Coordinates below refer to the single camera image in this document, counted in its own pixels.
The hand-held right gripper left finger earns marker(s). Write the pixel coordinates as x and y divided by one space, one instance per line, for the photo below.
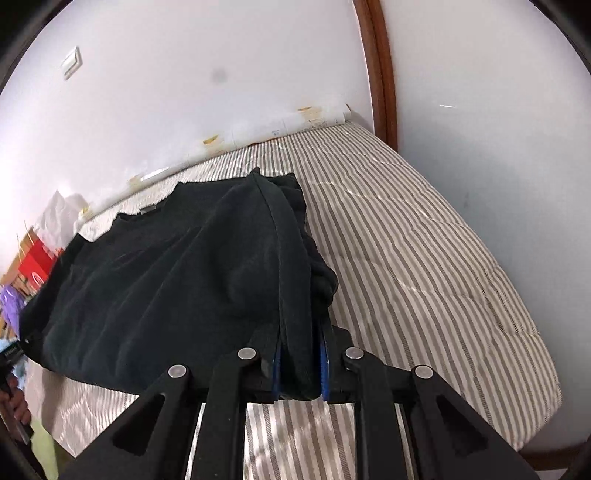
276 371

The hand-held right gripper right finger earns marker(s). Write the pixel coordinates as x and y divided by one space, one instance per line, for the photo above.
324 371

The black sweater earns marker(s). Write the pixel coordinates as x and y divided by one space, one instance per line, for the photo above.
161 286

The person's left hand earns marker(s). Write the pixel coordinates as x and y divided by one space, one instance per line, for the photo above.
18 402

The purple cloth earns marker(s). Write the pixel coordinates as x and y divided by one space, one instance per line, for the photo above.
11 304

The red box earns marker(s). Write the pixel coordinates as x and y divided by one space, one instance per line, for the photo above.
39 265

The striped mattress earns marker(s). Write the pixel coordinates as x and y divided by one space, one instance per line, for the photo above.
415 258

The white crumpled bag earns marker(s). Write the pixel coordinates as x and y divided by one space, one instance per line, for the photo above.
60 217

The white paper strip with tape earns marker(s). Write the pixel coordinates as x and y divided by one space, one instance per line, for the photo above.
286 124

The wooden bed frame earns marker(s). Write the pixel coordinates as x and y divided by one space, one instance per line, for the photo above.
549 457

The white light switch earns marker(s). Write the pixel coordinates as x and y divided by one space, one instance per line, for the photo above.
71 62

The brown wooden door frame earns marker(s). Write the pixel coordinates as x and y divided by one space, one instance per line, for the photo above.
381 69

